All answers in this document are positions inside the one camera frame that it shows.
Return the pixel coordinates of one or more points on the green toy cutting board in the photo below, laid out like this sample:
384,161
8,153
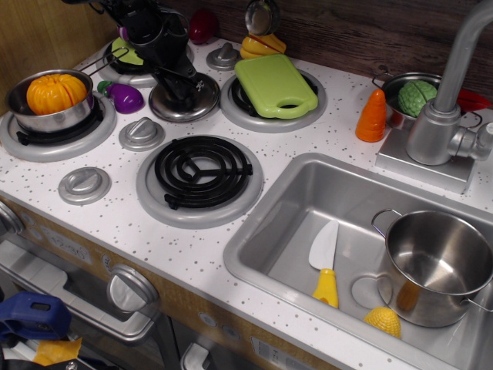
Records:
275,87

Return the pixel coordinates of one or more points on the back right stove burner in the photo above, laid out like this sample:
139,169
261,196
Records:
237,108

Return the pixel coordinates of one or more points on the hanging steel ladle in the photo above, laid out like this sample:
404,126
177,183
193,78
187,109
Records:
262,17

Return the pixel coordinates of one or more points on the orange toy carrot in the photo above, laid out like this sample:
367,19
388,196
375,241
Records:
372,122

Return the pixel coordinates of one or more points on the green toy cabbage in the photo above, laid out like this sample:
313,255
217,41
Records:
414,95

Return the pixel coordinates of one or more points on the back left stove burner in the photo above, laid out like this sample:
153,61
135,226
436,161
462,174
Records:
111,69

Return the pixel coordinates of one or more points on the yellow cloth scrap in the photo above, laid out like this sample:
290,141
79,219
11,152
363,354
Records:
50,352

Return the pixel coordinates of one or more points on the silver oven door handle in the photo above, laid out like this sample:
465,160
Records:
34,274

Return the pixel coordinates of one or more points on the green toy plate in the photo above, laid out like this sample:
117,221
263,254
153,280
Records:
124,52

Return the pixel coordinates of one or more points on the purple toy eggplant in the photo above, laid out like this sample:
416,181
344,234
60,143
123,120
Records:
126,99

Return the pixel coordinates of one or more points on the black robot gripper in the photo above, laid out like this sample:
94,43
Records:
160,39

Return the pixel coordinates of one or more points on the silver knob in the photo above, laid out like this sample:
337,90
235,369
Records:
224,58
141,135
84,186

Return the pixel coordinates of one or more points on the small steel pot back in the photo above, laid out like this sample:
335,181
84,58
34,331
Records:
391,86

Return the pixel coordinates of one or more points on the silver knob middle left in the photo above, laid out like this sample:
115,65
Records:
141,135

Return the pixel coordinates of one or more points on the silver knob back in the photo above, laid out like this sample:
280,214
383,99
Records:
224,58

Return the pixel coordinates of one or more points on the round steel pot lid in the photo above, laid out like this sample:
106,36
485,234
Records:
196,106

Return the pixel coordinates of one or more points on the silver toy faucet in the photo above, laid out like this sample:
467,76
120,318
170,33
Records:
437,150

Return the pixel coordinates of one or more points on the large steel pot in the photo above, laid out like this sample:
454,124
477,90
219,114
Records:
433,266

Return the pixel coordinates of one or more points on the blue clamp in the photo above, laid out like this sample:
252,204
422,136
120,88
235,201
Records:
34,316

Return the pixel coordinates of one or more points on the yellow toy banana bunch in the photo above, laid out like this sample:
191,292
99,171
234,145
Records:
254,46

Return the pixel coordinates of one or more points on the silver oven dial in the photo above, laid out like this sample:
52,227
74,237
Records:
10,222

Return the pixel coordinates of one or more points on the left black stove burner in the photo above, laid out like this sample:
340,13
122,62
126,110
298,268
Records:
95,135

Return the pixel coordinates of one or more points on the orange toy pumpkin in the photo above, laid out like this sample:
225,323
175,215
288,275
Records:
54,93

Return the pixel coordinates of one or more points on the silver knob front left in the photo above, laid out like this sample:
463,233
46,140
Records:
84,186

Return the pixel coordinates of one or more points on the steel saucepan with handle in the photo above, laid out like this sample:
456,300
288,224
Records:
17,104

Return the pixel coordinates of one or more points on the yellow toy corn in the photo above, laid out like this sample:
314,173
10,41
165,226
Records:
384,319

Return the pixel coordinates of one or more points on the dark red toy fruit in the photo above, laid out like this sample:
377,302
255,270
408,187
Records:
202,26

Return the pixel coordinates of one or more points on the toy knife yellow handle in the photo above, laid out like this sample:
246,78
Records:
321,257

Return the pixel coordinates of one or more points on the red toy pepper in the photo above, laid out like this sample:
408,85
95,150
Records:
471,101

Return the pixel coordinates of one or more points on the black stove burner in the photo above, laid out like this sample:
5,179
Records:
95,135
199,182

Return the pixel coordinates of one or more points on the front black stove burner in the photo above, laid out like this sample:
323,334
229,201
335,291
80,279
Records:
199,182

